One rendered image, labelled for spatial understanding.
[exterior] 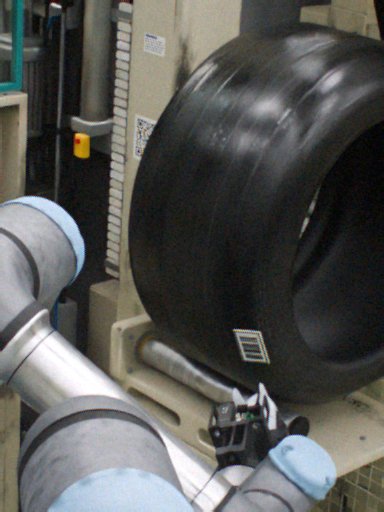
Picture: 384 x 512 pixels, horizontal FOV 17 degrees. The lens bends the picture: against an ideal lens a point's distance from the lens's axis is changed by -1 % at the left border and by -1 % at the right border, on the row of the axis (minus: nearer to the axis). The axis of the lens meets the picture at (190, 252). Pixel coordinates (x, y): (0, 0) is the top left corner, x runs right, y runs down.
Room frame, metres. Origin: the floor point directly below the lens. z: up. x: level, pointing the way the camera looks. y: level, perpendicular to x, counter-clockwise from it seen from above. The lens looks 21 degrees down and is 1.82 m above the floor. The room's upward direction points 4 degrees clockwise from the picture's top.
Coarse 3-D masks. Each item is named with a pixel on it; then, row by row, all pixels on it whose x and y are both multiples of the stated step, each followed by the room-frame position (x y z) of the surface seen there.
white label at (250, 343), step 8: (240, 336) 1.63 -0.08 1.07; (248, 336) 1.63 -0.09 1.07; (256, 336) 1.62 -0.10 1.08; (240, 344) 1.64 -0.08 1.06; (248, 344) 1.63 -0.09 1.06; (256, 344) 1.63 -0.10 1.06; (240, 352) 1.65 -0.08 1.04; (248, 352) 1.64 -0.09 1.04; (256, 352) 1.63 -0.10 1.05; (264, 352) 1.63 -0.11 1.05; (248, 360) 1.65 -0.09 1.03; (256, 360) 1.64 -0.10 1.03; (264, 360) 1.63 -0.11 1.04
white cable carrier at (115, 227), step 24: (120, 24) 2.12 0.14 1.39; (120, 48) 2.12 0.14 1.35; (120, 72) 2.11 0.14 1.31; (120, 96) 2.11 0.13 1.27; (120, 120) 2.11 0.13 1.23; (120, 144) 2.11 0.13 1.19; (120, 168) 2.11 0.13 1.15; (120, 192) 2.10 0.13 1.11; (120, 216) 2.10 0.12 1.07; (120, 240) 2.10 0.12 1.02
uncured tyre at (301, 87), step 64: (256, 64) 1.80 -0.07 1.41; (320, 64) 1.76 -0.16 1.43; (192, 128) 1.75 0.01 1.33; (256, 128) 1.69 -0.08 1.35; (320, 128) 1.69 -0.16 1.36; (192, 192) 1.69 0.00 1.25; (256, 192) 1.64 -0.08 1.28; (320, 192) 2.13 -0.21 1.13; (192, 256) 1.67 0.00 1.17; (256, 256) 1.63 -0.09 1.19; (320, 256) 2.10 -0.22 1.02; (192, 320) 1.69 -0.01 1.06; (256, 320) 1.63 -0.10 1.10; (320, 320) 2.01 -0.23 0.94; (256, 384) 1.69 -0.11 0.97; (320, 384) 1.72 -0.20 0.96
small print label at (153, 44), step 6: (150, 36) 2.05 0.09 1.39; (156, 36) 2.04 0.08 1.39; (144, 42) 2.06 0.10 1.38; (150, 42) 2.05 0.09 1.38; (156, 42) 2.04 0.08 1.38; (162, 42) 2.03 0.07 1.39; (144, 48) 2.06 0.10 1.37; (150, 48) 2.05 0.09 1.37; (156, 48) 2.04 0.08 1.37; (162, 48) 2.02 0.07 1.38; (156, 54) 2.03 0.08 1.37; (162, 54) 2.02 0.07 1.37
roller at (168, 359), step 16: (144, 352) 1.91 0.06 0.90; (160, 352) 1.89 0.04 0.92; (176, 352) 1.88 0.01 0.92; (160, 368) 1.88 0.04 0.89; (176, 368) 1.85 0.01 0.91; (192, 368) 1.84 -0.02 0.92; (208, 368) 1.83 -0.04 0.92; (192, 384) 1.82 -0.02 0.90; (208, 384) 1.80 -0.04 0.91; (224, 384) 1.79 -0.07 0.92; (240, 384) 1.78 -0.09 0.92; (224, 400) 1.77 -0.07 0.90; (272, 400) 1.74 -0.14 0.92; (288, 416) 1.69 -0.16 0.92; (304, 432) 1.69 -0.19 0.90
